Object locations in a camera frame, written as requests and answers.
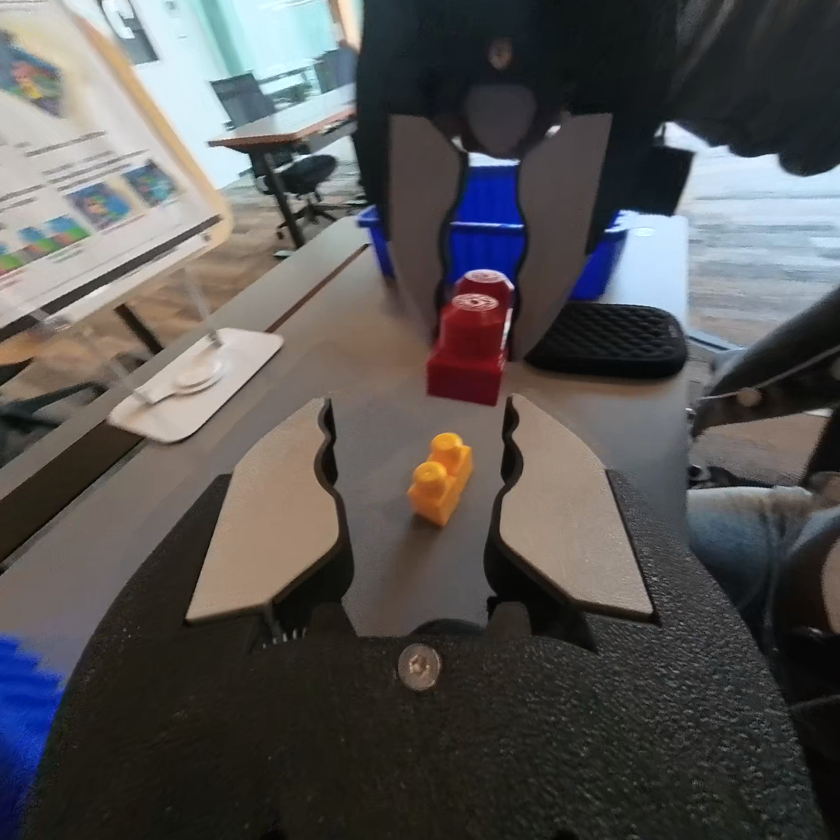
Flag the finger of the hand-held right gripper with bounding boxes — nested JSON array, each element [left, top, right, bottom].
[[388, 113, 471, 340], [508, 112, 615, 363]]

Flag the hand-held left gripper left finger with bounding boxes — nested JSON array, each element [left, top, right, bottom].
[[185, 397, 354, 626]]

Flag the wooden office desk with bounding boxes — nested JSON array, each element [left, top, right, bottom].
[[206, 101, 359, 250]]

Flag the blue plastic bin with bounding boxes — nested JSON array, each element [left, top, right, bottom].
[[357, 163, 632, 303], [0, 636, 67, 840]]

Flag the black textured wrist rest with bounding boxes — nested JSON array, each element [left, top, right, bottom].
[[525, 301, 691, 382]]

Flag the white earphone cable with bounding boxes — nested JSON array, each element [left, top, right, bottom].
[[693, 344, 840, 410]]

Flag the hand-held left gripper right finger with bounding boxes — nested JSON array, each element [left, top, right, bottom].
[[487, 393, 656, 622]]

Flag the printed instruction sheet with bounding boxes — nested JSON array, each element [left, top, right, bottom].
[[0, 0, 219, 322]]

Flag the red two-stud building block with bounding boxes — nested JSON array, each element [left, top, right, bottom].
[[426, 269, 515, 405]]

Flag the person's leg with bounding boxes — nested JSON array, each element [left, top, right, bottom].
[[683, 476, 840, 670]]

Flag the instruction sheet on stand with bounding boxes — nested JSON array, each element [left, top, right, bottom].
[[0, 0, 236, 345]]

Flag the black office chair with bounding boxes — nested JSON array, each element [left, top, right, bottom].
[[212, 73, 342, 240], [688, 287, 840, 489]]

